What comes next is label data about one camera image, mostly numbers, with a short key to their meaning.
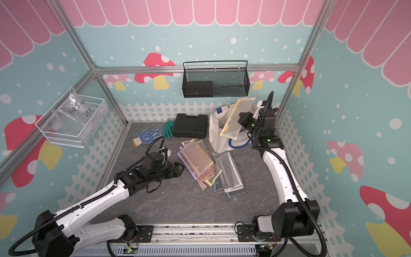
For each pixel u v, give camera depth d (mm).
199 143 1048
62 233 410
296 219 397
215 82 924
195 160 958
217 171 921
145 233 742
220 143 992
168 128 1135
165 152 698
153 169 593
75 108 719
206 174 896
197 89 969
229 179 875
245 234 742
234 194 855
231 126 798
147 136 1126
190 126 1190
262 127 557
